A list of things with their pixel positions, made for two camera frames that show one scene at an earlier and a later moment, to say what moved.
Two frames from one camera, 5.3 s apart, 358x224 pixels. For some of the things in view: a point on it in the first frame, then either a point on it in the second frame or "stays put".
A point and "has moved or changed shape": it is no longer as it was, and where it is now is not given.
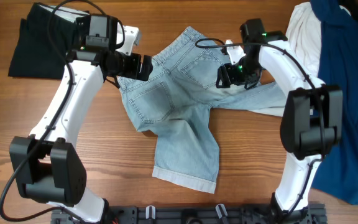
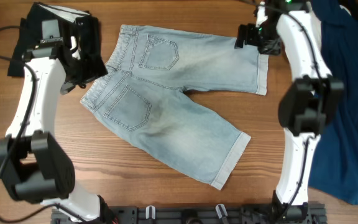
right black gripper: [230, 74] to [245, 35]
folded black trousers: [46, 35] stays put
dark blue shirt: [348, 170] stays put
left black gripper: [133, 71] to [93, 73]
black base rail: [311, 214] stays put
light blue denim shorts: [174, 101] has moved or changed shape
